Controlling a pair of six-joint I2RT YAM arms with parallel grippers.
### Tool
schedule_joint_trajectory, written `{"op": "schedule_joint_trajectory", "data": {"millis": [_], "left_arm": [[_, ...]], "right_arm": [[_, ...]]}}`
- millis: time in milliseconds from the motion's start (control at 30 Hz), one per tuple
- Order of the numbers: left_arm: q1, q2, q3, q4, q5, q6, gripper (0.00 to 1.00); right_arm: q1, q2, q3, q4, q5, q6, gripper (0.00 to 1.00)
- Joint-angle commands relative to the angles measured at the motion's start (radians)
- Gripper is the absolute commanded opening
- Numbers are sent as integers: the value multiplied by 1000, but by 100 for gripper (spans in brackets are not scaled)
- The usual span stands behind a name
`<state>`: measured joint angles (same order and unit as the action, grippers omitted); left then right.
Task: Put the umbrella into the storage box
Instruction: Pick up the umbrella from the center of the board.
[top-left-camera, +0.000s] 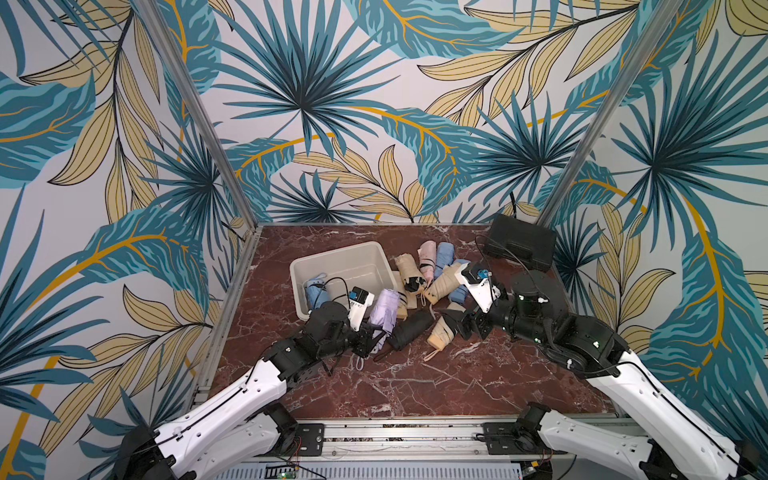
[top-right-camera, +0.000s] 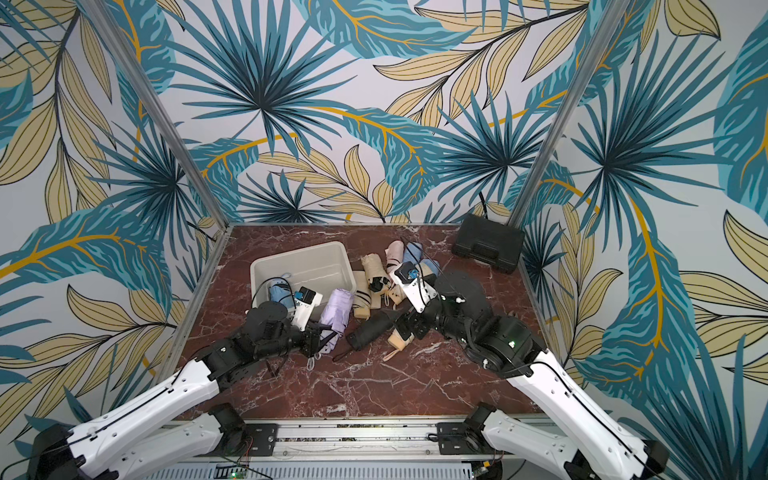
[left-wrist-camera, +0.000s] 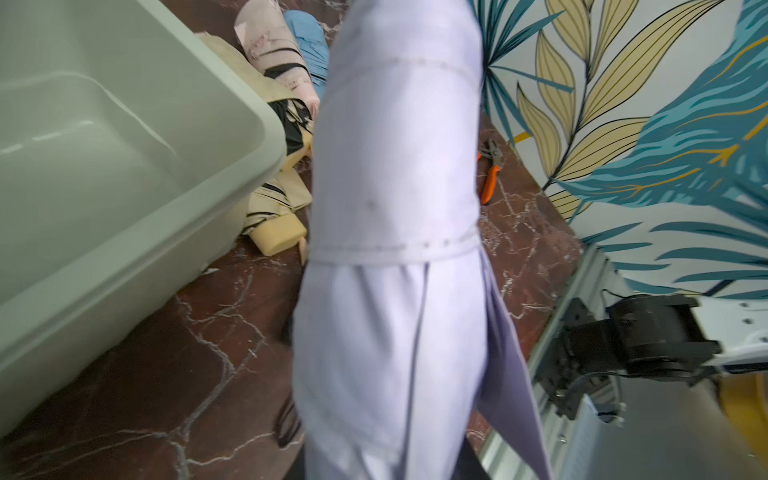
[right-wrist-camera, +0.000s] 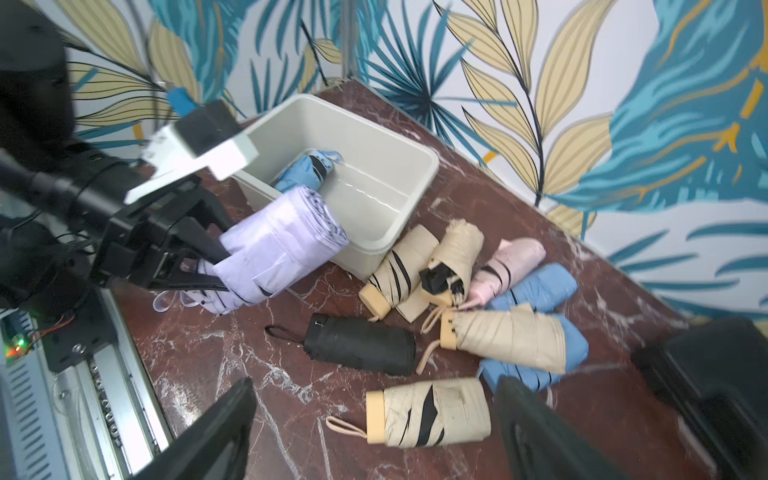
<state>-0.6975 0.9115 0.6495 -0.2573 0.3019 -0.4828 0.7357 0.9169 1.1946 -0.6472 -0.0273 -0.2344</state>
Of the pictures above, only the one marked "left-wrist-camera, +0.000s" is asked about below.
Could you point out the lavender umbrella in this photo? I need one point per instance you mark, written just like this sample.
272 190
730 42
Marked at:
400 331

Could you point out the beige plastic storage box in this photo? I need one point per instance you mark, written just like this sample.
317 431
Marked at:
128 151

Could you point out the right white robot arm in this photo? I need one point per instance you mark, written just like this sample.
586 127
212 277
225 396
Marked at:
666 338

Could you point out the blue folded umbrella back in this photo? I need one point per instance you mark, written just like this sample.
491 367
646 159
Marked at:
310 38

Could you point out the pink folded umbrella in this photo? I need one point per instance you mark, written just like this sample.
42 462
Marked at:
272 49

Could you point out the orange handled pliers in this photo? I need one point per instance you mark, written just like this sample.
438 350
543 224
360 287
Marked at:
491 152

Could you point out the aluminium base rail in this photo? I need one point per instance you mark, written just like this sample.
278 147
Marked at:
635 386

